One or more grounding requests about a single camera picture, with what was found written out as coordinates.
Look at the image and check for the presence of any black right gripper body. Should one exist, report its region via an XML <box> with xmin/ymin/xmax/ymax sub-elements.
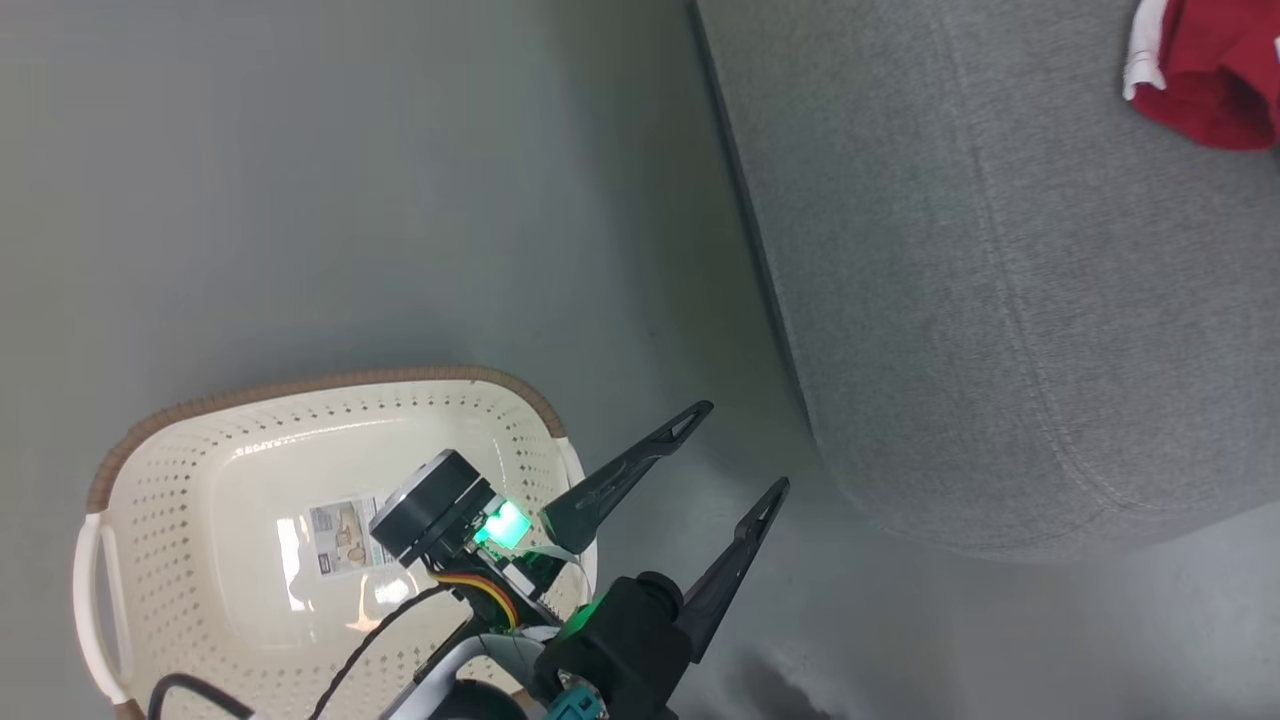
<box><xmin>470</xmin><ymin>500</ymin><xmax>698</xmax><ymax>720</ymax></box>

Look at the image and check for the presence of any light grey fabric sofa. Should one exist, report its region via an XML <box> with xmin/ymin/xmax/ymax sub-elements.
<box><xmin>690</xmin><ymin>0</ymin><xmax>1280</xmax><ymax>559</ymax></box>

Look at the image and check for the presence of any red garment with white trim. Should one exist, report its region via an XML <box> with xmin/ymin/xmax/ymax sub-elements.
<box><xmin>1122</xmin><ymin>0</ymin><xmax>1280</xmax><ymax>153</ymax></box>

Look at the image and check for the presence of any teal cable connector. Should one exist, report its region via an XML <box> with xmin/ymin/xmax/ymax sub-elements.
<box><xmin>545</xmin><ymin>688</ymin><xmax>611</xmax><ymax>720</ymax></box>

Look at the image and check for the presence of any smooth black cable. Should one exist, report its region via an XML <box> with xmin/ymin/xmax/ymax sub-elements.
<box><xmin>148</xmin><ymin>674</ymin><xmax>256</xmax><ymax>720</ymax></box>

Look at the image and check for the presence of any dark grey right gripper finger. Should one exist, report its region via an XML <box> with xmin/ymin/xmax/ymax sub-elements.
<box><xmin>678</xmin><ymin>477</ymin><xmax>791</xmax><ymax>665</ymax></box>
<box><xmin>541</xmin><ymin>400</ymin><xmax>715</xmax><ymax>557</ymax></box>

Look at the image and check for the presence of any paper label with photo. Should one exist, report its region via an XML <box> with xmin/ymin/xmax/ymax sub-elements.
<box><xmin>307</xmin><ymin>496</ymin><xmax>397</xmax><ymax>578</ymax></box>

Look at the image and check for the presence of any black braided cable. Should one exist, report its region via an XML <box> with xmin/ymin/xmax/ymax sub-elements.
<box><xmin>308</xmin><ymin>585</ymin><xmax>449</xmax><ymax>720</ymax></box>

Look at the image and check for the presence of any cream perforated laundry basket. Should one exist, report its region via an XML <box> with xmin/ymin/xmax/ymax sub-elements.
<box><xmin>72</xmin><ymin>366</ymin><xmax>601</xmax><ymax>720</ymax></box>

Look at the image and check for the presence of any red yellow wire bundle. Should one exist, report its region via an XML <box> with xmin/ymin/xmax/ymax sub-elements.
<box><xmin>430</xmin><ymin>568</ymin><xmax>522</xmax><ymax>633</ymax></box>

